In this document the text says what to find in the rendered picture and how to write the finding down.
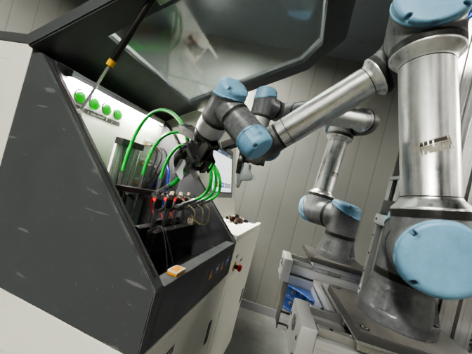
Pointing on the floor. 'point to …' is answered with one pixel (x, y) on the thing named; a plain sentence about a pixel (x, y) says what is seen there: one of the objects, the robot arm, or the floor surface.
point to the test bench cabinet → (46, 331)
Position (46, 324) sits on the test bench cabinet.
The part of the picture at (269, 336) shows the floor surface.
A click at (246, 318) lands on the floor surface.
